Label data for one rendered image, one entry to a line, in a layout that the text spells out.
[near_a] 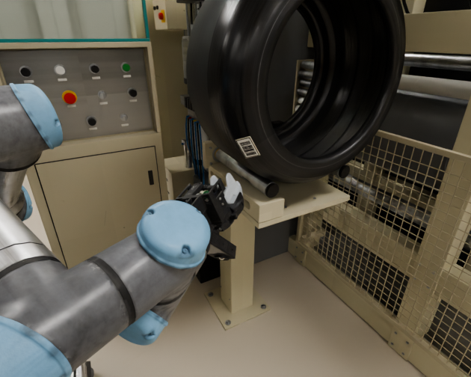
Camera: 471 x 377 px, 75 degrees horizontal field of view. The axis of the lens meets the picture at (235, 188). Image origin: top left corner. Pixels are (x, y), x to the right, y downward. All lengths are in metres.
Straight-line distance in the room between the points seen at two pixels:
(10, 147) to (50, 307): 0.36
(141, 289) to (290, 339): 1.37
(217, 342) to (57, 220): 0.91
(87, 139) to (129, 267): 1.17
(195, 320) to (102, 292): 1.42
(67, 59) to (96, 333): 1.20
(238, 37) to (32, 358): 0.61
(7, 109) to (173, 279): 0.39
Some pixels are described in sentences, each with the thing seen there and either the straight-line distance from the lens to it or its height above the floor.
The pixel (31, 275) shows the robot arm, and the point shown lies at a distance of 0.31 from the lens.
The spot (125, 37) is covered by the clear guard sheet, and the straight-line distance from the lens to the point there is 1.40.
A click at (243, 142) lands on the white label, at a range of 0.73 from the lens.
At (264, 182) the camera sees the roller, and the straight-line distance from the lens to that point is 0.87.
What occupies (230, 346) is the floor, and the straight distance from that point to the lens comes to 1.59.
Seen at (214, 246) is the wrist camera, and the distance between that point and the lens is 0.53.
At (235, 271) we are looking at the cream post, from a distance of 1.51.
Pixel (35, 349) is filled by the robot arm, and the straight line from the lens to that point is 0.28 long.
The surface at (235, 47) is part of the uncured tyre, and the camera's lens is 0.69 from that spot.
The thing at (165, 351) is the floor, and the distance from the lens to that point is 1.61.
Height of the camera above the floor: 1.29
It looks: 27 degrees down
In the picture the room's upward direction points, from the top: straight up
